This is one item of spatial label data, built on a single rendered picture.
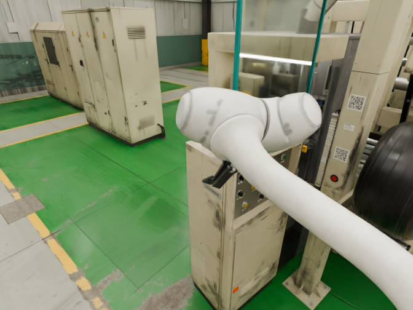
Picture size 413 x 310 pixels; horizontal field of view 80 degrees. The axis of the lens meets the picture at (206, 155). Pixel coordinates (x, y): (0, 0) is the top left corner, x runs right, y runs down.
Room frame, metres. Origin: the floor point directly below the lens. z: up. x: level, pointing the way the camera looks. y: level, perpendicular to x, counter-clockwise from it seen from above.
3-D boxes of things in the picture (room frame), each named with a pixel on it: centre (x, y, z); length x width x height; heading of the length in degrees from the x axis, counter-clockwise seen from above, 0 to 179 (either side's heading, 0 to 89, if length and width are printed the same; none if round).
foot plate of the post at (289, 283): (1.25, -0.80, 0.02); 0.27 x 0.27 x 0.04; 38
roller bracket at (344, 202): (1.20, -0.86, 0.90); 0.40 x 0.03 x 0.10; 128
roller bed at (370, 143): (1.47, -1.13, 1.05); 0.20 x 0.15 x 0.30; 38
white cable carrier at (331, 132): (1.30, -0.72, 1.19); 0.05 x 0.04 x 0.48; 128
